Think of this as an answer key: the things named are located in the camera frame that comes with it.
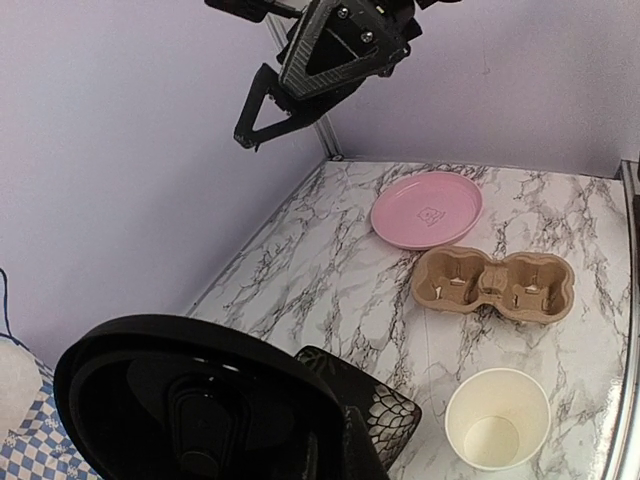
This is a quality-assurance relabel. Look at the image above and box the blue checkered paper bag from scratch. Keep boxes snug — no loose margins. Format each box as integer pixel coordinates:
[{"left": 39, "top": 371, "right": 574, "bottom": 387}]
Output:
[{"left": 1, "top": 272, "right": 99, "bottom": 480}]

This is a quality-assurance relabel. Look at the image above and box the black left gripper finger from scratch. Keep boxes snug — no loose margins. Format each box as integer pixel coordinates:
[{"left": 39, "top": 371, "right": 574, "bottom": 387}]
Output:
[{"left": 342, "top": 406, "right": 389, "bottom": 480}]

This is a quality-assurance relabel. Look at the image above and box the brown cardboard cup carrier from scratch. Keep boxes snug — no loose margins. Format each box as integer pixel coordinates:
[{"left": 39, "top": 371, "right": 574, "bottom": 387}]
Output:
[{"left": 410, "top": 246, "right": 575, "bottom": 325}]

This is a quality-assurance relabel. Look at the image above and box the white paper coffee cup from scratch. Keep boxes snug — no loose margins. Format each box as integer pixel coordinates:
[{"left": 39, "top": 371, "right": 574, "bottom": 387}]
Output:
[{"left": 444, "top": 368, "right": 551, "bottom": 472}]

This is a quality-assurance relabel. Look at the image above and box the pink round plate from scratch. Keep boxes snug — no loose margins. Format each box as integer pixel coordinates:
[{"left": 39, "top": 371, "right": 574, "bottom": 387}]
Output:
[{"left": 370, "top": 172, "right": 484, "bottom": 251}]

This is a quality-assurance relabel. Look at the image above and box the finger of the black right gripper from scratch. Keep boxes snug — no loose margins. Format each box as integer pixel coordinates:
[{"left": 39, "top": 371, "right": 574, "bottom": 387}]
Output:
[
  {"left": 305, "top": 1, "right": 411, "bottom": 84},
  {"left": 232, "top": 63, "right": 321, "bottom": 151}
]

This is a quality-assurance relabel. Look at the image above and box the aluminium front rail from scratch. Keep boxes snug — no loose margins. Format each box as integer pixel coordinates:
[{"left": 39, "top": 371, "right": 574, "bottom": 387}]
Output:
[{"left": 602, "top": 159, "right": 640, "bottom": 480}]

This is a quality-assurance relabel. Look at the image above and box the aluminium frame post left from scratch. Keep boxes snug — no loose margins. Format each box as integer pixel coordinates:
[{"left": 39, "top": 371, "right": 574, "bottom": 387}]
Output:
[{"left": 266, "top": 3, "right": 349, "bottom": 161}]

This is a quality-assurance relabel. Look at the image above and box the black floral square plate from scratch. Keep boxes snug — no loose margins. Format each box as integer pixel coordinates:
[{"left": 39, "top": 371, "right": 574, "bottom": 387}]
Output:
[{"left": 295, "top": 345, "right": 422, "bottom": 469}]

